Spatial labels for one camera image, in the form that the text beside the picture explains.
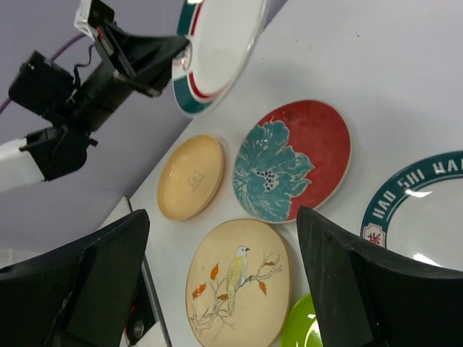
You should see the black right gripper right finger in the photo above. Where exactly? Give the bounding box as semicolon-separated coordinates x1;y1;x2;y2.
297;207;462;346

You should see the plain yellow plate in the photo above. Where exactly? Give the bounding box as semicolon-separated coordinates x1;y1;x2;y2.
157;134;225;220

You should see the red plate with teal flower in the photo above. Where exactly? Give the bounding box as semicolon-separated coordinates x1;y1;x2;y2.
232;100;352;223

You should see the small green red rimmed plate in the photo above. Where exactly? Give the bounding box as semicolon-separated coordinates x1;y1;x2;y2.
171;0;270;118

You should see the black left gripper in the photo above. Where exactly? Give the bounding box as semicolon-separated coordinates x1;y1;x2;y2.
8;23;190;132

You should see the lime green plate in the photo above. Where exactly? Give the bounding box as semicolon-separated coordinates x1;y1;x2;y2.
280;294;323;347

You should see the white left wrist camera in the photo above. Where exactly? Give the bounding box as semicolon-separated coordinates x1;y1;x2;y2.
74;0;114;40

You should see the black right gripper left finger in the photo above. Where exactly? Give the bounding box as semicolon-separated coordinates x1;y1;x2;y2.
1;210;150;346

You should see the large green rimmed lettered plate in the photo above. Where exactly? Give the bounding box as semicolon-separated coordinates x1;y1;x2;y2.
360;150;462;270

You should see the beige plate with bird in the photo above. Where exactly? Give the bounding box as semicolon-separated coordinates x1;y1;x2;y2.
185;219;292;346

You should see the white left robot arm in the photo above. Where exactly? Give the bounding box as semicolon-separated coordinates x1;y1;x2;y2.
1;22;190;192

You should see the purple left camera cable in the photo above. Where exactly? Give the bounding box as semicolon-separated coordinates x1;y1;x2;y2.
0;34;86;113

